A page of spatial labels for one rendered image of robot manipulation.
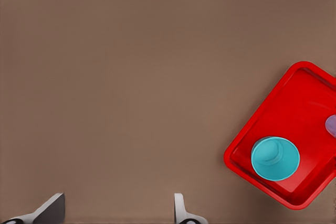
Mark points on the teal cup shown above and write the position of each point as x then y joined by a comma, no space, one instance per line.
273,161

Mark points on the red plastic tray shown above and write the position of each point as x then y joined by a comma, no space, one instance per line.
288,119

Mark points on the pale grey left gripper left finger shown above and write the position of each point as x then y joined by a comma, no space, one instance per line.
50,209

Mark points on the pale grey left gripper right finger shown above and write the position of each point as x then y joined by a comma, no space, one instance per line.
179,208

